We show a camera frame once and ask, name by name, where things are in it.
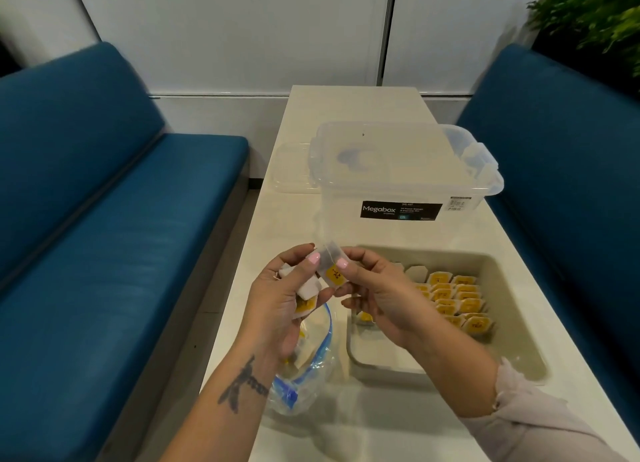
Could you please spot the person's right hand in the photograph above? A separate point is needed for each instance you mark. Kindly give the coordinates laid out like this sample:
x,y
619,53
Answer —
x,y
387,304

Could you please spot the person's left forearm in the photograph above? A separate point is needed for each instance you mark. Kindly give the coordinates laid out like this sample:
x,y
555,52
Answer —
x,y
227,406

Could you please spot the small white packet yellow label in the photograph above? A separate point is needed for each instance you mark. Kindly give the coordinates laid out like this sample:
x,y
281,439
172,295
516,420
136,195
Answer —
x,y
333,275
288,271
309,287
305,305

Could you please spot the person's right forearm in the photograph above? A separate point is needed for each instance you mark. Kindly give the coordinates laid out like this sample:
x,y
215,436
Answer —
x,y
450,371

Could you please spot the rows of yellow-labelled packets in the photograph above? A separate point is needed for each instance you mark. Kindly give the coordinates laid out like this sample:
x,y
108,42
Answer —
x,y
462,304

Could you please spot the person's left thumb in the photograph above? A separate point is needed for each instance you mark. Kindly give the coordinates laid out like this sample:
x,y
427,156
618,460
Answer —
x,y
304,266

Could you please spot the clear plastic lid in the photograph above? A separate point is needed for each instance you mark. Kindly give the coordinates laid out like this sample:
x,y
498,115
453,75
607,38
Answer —
x,y
292,169

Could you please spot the beige plastic bin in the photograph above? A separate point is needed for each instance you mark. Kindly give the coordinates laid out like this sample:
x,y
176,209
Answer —
x,y
510,326

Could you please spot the green plant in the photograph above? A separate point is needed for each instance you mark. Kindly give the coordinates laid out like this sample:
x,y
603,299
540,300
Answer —
x,y
595,12

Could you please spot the clear plastic storage box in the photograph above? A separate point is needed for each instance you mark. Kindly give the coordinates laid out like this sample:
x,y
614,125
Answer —
x,y
400,172

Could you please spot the person's left hand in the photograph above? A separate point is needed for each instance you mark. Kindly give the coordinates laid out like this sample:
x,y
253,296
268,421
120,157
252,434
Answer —
x,y
267,312

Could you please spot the clear zip bag blue seal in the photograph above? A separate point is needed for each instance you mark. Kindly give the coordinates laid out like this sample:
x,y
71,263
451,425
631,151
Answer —
x,y
305,376

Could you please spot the person's right thumb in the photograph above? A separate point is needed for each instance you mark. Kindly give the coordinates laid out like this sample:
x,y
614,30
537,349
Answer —
x,y
352,273

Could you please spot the blue sofa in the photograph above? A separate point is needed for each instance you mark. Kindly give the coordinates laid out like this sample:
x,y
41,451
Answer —
x,y
100,237
560,187

